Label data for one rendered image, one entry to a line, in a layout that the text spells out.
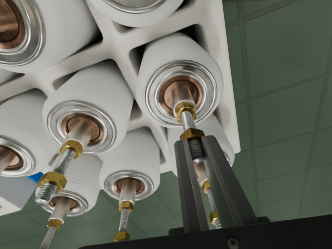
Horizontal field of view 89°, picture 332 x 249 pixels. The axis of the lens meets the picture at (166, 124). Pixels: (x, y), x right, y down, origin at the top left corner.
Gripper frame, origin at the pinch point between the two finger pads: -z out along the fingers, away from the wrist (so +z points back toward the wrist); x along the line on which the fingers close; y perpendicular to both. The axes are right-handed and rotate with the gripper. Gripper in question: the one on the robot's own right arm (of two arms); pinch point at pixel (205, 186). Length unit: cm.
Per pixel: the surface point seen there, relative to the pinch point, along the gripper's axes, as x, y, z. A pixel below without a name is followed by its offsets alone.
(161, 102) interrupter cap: 2.1, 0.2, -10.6
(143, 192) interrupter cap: 7.9, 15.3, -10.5
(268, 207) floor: -36, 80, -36
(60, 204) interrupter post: 21.1, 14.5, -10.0
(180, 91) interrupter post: 0.0, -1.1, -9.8
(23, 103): 21.2, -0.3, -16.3
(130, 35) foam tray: 4.7, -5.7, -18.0
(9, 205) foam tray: 43, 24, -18
